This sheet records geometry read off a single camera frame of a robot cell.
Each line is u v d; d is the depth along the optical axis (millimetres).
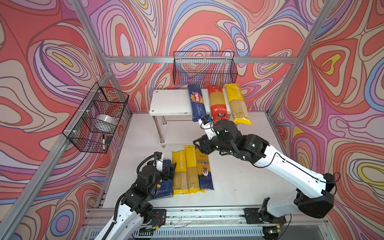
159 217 723
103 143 718
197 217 750
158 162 647
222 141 456
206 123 549
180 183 822
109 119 738
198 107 697
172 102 773
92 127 723
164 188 765
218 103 734
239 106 721
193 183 822
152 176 579
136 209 527
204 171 861
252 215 737
